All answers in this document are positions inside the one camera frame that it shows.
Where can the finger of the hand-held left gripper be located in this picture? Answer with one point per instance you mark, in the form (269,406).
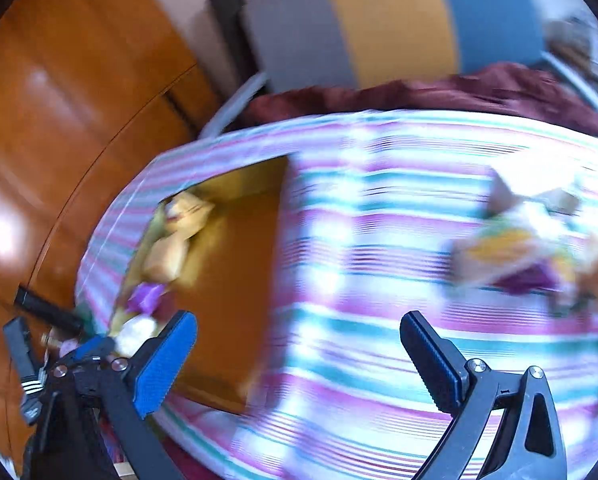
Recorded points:
(46,307)
(23,360)

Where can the white carton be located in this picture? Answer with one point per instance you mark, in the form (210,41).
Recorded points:
(534,180)

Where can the wooden shelf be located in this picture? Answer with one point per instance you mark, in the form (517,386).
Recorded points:
(576,40)

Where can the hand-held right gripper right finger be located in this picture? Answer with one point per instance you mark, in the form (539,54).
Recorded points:
(431,360)

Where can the grey yellow blue headboard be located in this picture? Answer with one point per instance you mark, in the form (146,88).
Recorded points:
(379,20)

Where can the grey metal bed rail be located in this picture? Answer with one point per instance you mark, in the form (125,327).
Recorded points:
(586,87)
(231,107)

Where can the rectangular brown gift box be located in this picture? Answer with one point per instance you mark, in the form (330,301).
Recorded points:
(239,280)

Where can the striped bed sheet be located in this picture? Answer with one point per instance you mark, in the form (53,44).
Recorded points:
(359,240)

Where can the purple and yellow packet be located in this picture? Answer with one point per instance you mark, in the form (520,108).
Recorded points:
(509,255)

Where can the purple plastic packet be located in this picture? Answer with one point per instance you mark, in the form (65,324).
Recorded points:
(145,297)

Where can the black upright panel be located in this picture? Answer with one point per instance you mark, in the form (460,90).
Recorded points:
(231,35)

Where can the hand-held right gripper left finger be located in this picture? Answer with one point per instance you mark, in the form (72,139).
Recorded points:
(161,365)

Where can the maroon blanket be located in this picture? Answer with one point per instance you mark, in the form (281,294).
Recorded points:
(429,92)

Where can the yellow plush toy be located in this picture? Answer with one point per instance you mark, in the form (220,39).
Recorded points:
(176,230)

